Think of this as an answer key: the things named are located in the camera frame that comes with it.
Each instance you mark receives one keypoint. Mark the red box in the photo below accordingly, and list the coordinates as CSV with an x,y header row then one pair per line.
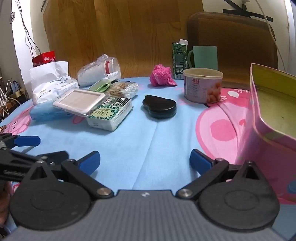
x,y
44,59

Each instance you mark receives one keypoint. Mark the black tape piece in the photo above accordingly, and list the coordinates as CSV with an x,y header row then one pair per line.
x,y
42,5

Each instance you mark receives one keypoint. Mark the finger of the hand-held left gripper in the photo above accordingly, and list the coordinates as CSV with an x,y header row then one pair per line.
x,y
54,156
27,141

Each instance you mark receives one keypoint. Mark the green plastic item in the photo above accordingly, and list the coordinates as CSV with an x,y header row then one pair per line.
x,y
99,87

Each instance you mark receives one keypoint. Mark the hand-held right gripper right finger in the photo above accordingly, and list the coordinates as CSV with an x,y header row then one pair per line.
x,y
200,162

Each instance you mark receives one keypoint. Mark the wood grain board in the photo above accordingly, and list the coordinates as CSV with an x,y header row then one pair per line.
x,y
115,34

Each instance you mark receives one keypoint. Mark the pink biscuit tin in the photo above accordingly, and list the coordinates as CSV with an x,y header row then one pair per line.
x,y
272,150

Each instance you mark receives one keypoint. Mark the bagged stack of cups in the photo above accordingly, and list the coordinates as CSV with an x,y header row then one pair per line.
x,y
94,71

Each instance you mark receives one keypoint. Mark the black tape cross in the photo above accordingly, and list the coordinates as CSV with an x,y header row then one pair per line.
x,y
247,11

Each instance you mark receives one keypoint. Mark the brown chair back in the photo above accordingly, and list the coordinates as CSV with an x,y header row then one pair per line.
x,y
242,46

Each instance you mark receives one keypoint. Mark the frosted glass sliding door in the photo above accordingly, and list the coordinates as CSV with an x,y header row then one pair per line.
x,y
291,34

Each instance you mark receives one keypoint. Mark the green drink carton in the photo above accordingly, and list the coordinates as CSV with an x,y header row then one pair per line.
x,y
179,58

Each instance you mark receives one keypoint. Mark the printed blue blanket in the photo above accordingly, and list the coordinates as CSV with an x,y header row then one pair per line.
x,y
138,139

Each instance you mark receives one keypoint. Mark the pink fluffy scrunchie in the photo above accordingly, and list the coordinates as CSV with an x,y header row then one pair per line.
x,y
160,74

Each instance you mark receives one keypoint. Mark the white tissue pack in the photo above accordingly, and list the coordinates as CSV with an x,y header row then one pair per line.
x,y
50,88

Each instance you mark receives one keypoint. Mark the green mug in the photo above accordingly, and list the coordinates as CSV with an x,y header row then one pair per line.
x,y
205,56

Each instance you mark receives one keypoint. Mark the blue case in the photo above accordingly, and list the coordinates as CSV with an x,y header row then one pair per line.
x,y
44,113

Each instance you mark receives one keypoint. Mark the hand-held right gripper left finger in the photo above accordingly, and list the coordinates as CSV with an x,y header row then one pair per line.
x,y
89,161

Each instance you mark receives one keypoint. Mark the black case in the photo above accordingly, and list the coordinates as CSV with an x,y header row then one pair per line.
x,y
159,106

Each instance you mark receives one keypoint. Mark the black power adapter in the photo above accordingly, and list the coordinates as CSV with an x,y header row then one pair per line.
x,y
15,87

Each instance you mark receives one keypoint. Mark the round can with lid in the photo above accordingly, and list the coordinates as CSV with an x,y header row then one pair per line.
x,y
201,88

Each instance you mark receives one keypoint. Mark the green printed tissue packet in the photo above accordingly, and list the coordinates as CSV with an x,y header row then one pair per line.
x,y
108,115

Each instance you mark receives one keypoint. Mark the clear snack packet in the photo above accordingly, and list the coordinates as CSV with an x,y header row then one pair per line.
x,y
124,89

